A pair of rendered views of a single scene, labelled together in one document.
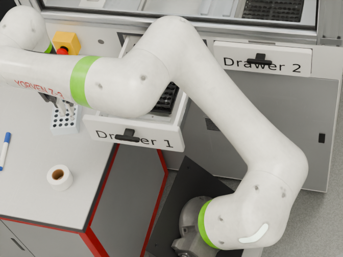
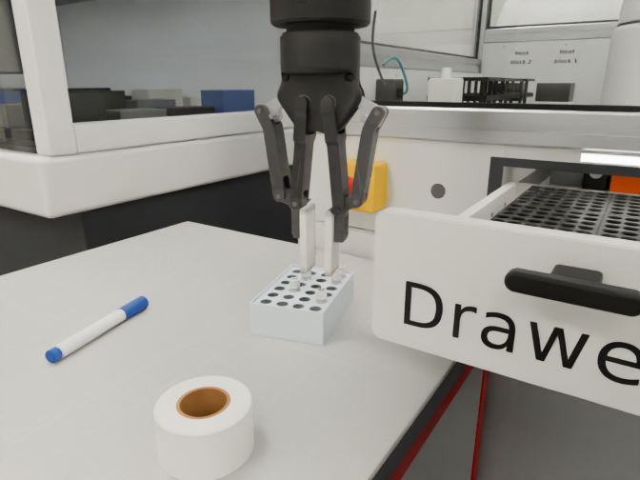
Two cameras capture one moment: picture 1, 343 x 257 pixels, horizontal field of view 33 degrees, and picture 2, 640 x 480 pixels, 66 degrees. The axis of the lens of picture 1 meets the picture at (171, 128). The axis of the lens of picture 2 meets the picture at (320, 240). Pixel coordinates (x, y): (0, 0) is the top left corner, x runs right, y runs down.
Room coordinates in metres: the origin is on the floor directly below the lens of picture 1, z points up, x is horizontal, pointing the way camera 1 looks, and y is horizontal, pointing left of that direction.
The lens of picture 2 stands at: (0.67, 0.25, 1.02)
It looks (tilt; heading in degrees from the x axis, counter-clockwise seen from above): 18 degrees down; 5
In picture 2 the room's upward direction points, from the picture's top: straight up
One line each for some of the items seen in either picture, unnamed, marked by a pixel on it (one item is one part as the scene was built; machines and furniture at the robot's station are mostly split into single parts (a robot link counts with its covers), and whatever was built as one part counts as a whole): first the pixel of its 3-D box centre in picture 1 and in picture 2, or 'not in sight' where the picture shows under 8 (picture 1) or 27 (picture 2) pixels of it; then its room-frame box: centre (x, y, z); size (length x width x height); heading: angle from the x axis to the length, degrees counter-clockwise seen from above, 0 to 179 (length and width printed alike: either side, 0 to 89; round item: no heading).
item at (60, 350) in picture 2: (4, 151); (102, 326); (1.14, 0.53, 0.77); 0.14 x 0.02 x 0.02; 165
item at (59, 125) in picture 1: (66, 115); (305, 300); (1.20, 0.31, 0.78); 0.12 x 0.08 x 0.04; 166
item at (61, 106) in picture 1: (60, 106); (308, 238); (1.17, 0.31, 0.87); 0.03 x 0.01 x 0.07; 166
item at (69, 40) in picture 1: (66, 44); (358, 185); (1.41, 0.26, 0.88); 0.07 x 0.05 x 0.07; 62
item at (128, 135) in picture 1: (128, 134); (573, 284); (0.96, 0.12, 0.91); 0.07 x 0.04 x 0.01; 62
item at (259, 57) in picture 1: (260, 58); not in sight; (1.10, -0.31, 0.91); 0.07 x 0.04 x 0.01; 62
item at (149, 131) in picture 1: (133, 133); (571, 315); (0.99, 0.11, 0.87); 0.29 x 0.02 x 0.11; 62
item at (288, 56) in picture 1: (262, 58); not in sight; (1.12, -0.32, 0.87); 0.29 x 0.02 x 0.11; 62
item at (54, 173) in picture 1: (59, 177); (205, 425); (0.97, 0.36, 0.78); 0.07 x 0.07 x 0.04
